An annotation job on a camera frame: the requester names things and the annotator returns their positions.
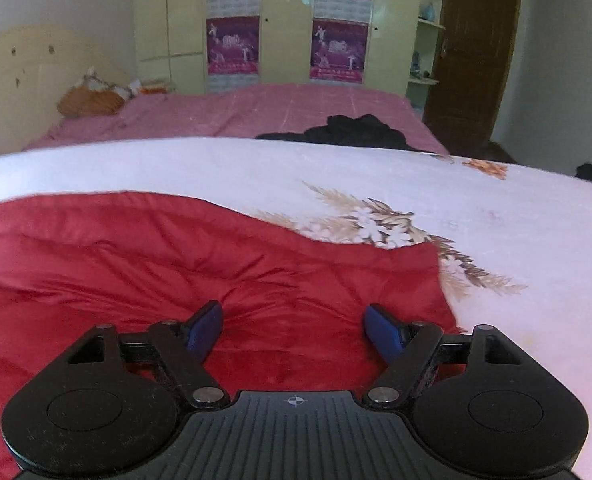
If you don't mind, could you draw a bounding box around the teal shelf ornament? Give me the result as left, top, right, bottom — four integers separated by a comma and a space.
410, 51, 439, 81

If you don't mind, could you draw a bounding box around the cream wardrobe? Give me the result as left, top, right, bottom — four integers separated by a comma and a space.
133, 0, 425, 97

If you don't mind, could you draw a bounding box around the dark cloth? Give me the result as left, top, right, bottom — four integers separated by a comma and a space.
254, 113, 413, 152

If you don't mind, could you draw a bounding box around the pink bed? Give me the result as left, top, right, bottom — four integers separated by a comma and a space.
23, 82, 452, 157

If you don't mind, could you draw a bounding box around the white floral blanket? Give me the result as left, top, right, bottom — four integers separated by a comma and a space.
0, 137, 592, 480

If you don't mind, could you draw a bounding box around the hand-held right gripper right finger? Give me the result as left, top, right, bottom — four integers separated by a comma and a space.
361, 303, 525, 410

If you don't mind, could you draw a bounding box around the cream arched headboard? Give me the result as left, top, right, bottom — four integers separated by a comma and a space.
0, 23, 138, 162

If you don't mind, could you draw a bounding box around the cream corner shelf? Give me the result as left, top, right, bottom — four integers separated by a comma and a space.
406, 0, 454, 112

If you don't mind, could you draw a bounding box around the red down jacket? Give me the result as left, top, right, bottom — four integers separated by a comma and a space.
0, 190, 465, 480

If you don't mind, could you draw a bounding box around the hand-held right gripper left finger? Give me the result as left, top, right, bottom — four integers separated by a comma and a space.
65, 300, 228, 409

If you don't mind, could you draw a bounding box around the brown wooden door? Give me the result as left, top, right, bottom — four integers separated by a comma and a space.
422, 0, 523, 157

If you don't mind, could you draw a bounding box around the orange striped bag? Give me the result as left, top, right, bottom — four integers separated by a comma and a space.
56, 66, 173, 119

